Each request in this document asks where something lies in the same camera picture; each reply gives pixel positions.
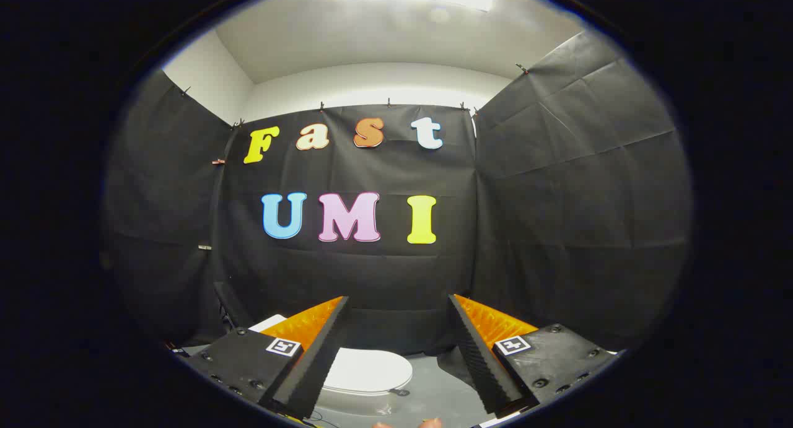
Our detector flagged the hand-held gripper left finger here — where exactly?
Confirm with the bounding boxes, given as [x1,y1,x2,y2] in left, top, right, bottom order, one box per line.
[180,295,349,420]

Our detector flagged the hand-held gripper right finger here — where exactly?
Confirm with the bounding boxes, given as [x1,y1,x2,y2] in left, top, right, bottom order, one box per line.
[448,294,621,416]

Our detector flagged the white toilet lid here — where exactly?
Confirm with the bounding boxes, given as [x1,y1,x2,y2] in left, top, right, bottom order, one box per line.
[322,347,414,396]

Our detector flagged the white toilet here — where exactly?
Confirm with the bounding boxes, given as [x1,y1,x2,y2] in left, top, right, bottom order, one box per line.
[248,315,410,417]

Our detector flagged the black backdrop cloth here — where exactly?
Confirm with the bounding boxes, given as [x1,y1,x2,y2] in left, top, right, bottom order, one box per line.
[102,30,693,357]

